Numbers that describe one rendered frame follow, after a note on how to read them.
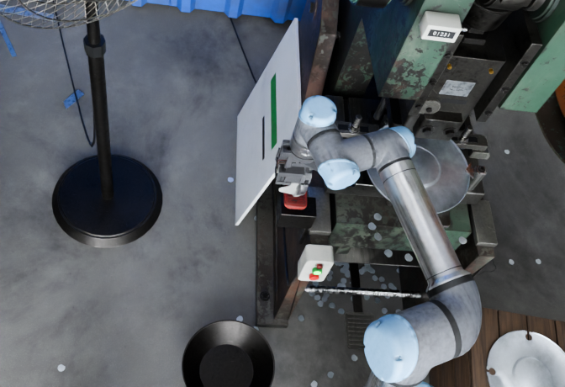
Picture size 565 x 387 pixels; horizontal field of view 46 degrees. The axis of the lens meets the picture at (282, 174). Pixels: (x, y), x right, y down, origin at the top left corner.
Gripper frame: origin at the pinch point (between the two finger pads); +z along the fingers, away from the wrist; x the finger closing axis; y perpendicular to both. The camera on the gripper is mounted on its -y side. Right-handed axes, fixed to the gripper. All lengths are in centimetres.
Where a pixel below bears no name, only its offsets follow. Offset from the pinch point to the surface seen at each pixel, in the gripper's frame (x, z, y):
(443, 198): -1.0, -0.5, -39.0
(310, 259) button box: 11.5, 15.0, -6.3
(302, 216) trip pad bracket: 2.9, 7.5, -2.8
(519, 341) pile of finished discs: 22, 43, -77
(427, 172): -8.3, -1.1, -35.3
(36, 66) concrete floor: -95, 78, 89
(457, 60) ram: -15, -38, -29
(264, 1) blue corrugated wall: -135, 66, -2
